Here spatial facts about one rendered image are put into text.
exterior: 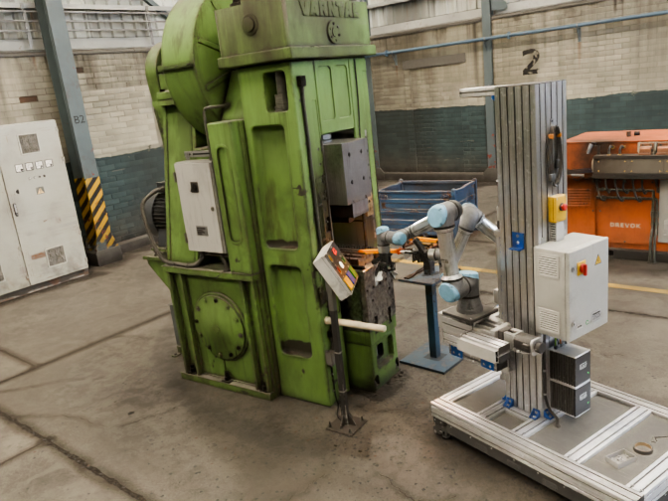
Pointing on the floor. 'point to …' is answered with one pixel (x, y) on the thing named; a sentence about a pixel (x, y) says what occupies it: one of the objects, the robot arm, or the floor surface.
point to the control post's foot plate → (346, 424)
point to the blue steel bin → (421, 201)
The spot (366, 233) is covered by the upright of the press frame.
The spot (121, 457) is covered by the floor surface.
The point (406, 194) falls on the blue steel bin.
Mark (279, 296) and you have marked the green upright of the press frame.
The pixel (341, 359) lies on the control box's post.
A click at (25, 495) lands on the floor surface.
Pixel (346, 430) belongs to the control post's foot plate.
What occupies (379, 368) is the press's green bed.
